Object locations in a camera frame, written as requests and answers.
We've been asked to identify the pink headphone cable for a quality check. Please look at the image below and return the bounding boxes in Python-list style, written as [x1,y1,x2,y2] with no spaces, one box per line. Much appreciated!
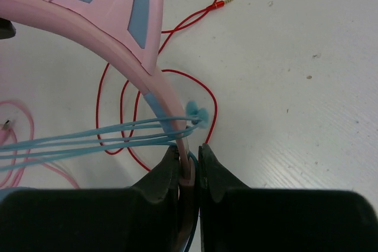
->
[0,100,80,190]

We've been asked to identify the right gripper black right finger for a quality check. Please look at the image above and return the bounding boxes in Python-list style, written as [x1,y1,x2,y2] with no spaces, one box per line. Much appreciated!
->
[198,144,377,251]

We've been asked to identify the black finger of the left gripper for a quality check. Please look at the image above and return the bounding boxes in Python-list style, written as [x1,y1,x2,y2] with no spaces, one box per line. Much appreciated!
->
[1,0,16,40]

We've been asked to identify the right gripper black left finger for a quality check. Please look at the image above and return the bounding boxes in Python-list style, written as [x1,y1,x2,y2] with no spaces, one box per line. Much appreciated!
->
[1,146,180,251]

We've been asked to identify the blue pink cat-ear headphones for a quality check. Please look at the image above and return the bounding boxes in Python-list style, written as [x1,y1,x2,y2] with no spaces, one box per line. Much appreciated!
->
[3,0,198,251]

